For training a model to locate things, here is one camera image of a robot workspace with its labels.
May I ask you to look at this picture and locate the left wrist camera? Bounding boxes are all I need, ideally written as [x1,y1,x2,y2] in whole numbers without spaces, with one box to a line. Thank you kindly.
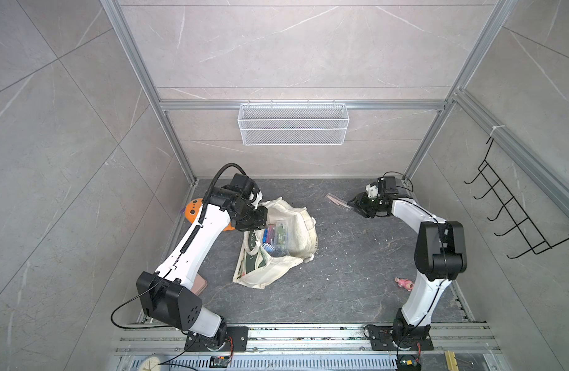
[229,173,261,202]

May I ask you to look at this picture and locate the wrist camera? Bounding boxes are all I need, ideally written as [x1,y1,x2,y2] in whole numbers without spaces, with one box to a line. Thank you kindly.
[366,176,399,199]
[229,173,261,202]

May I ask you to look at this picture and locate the blue item inside bag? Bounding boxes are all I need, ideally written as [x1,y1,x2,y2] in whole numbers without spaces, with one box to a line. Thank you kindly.
[262,224,276,255]

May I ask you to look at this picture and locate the white round clock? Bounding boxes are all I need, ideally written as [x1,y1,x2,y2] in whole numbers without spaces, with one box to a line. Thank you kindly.
[137,356,166,371]

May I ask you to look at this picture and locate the clear case pink compass set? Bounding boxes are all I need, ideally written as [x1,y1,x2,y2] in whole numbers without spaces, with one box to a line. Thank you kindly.
[325,193,353,210]

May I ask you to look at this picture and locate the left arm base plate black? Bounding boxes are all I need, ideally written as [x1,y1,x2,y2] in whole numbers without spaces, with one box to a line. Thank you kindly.
[185,326,250,352]

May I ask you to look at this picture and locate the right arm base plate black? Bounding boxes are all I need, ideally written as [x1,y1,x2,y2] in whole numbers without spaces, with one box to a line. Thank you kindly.
[363,325,434,351]

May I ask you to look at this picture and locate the cream canvas tote bag leaves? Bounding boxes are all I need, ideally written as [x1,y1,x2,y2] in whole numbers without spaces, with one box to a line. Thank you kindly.
[233,198,318,289]

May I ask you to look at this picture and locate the white wire mesh basket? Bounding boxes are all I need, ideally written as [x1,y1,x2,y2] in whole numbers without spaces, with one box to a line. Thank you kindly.
[237,103,350,146]

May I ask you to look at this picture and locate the black wire hook rack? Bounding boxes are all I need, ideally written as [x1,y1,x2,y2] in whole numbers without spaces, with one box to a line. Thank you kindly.
[463,139,569,260]

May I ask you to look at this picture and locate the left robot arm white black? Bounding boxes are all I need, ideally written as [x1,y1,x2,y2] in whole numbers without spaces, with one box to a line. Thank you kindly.
[129,162,267,347]

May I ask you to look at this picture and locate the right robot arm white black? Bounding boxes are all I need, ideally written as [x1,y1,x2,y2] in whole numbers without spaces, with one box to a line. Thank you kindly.
[349,192,467,329]

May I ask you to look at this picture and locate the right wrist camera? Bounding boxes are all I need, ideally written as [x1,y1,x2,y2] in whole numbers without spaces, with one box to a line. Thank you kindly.
[366,176,399,199]

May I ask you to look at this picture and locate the small pink toy figure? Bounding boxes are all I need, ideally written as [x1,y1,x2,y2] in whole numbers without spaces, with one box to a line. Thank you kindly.
[394,278,414,292]

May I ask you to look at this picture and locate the orange plush fish toy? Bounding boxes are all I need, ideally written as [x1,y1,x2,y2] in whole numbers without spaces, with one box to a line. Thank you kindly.
[183,198,235,232]

